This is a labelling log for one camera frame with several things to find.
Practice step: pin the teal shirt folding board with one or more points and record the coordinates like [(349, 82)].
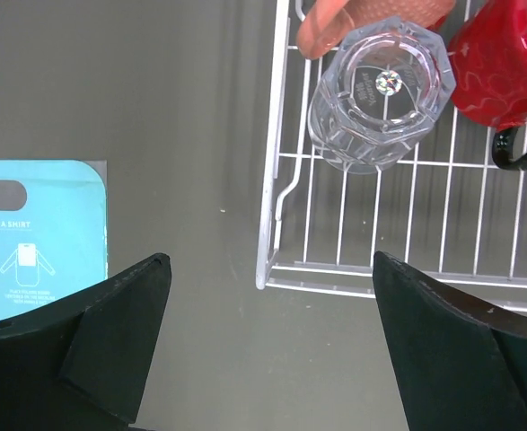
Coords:
[(53, 231)]

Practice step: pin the clear faceted plastic cup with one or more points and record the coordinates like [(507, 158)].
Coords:
[(381, 95)]

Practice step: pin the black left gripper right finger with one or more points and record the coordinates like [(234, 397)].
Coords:
[(460, 362)]

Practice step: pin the red ceramic mug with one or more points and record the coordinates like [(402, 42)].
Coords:
[(489, 60)]

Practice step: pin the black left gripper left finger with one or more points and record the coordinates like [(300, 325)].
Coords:
[(81, 362)]

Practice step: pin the white wire dish rack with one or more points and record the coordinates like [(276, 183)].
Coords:
[(444, 208)]

